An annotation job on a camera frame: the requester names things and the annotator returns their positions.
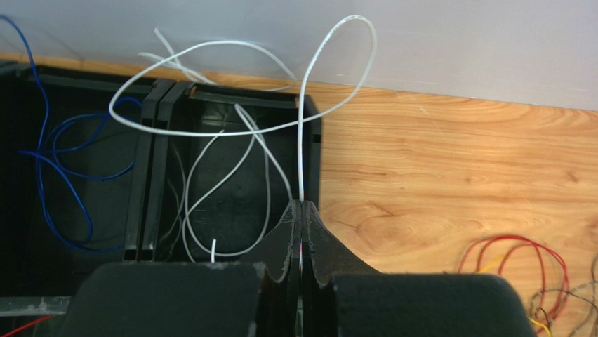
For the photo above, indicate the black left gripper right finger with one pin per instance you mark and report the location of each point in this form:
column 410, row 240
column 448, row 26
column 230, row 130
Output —
column 344, row 296

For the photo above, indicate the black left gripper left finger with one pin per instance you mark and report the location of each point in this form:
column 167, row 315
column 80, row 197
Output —
column 255, row 295

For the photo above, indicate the black compartment storage bin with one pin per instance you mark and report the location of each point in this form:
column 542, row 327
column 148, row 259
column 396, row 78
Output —
column 80, row 190

